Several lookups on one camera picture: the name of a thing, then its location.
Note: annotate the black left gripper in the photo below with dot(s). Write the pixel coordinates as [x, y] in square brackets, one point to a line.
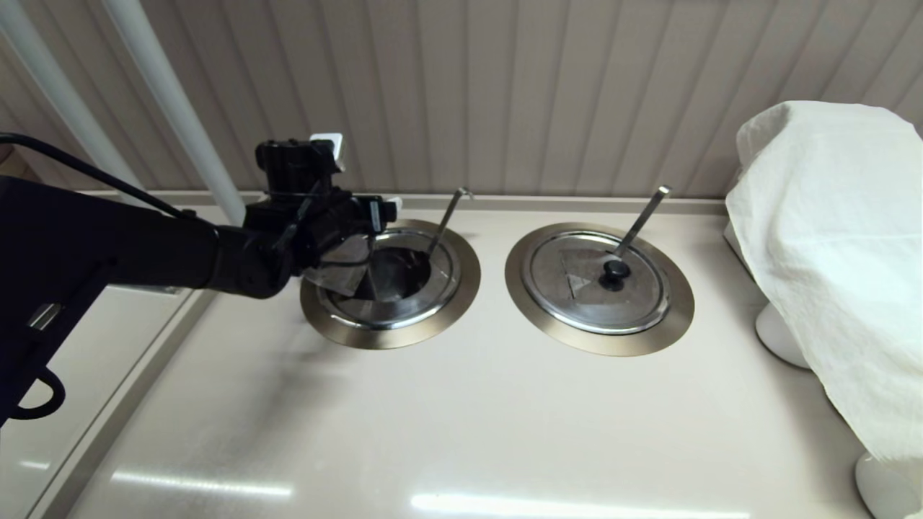
[303, 216]

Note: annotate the steel hinged pot lid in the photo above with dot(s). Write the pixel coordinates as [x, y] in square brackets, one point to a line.
[577, 303]
[425, 303]

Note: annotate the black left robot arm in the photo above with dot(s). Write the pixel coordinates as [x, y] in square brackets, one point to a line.
[108, 245]

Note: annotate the white metal pole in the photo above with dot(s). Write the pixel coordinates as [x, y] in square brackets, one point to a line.
[173, 101]
[58, 86]

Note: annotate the white ceramic jar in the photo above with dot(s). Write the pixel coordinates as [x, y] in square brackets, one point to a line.
[779, 339]
[883, 490]

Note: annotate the white cloth cover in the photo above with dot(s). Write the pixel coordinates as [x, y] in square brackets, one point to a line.
[829, 252]

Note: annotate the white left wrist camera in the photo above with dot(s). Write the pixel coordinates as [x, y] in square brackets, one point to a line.
[330, 150]

